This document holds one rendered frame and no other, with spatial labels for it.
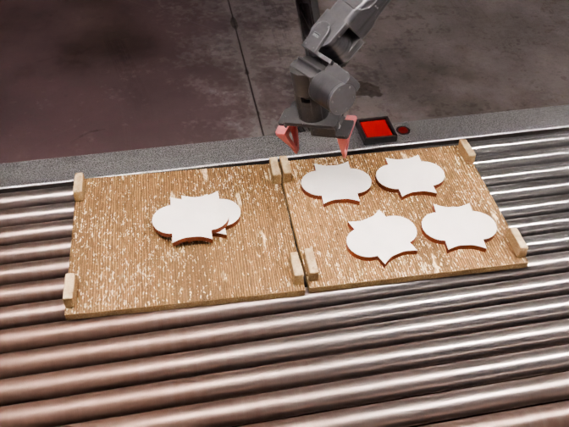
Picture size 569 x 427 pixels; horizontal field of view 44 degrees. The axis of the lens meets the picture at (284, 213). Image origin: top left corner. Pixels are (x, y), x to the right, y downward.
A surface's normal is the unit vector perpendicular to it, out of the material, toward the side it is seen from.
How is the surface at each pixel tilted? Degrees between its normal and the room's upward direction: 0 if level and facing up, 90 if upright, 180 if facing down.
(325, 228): 0
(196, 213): 0
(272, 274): 0
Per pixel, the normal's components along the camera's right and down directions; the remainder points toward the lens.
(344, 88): 0.58, 0.52
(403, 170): 0.02, -0.72
